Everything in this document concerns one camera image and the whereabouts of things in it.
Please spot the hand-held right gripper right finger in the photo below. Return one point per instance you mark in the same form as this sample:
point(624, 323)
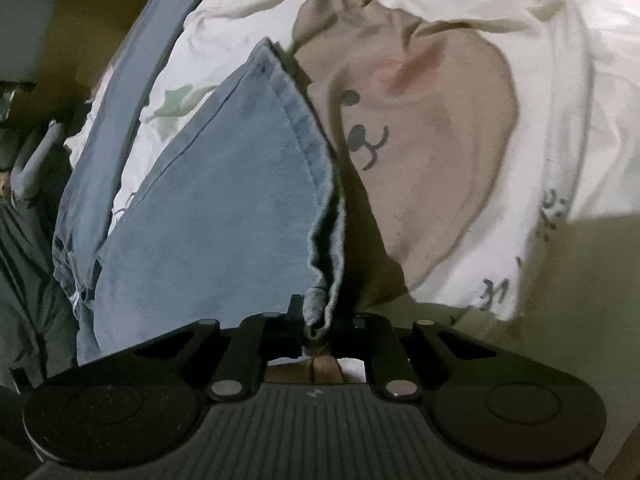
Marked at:
point(350, 335)

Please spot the dark grey garment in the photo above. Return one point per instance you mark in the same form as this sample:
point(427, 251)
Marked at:
point(30, 285)

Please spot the white bear-print bed sheet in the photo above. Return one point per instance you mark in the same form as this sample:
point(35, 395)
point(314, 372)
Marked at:
point(500, 135)

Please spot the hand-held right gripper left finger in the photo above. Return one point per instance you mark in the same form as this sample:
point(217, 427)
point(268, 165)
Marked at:
point(296, 325)

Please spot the light blue jeans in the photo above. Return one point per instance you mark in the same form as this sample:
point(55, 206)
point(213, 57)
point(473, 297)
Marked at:
point(225, 200)

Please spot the light grey-blue garment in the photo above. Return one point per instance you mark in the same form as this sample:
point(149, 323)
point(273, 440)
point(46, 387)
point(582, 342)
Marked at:
point(35, 160)

